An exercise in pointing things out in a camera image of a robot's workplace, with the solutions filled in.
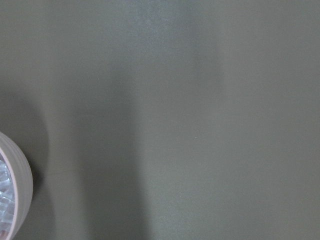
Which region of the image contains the pink bowl of ice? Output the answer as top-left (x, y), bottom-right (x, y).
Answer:
top-left (0, 133), bottom-right (34, 240)

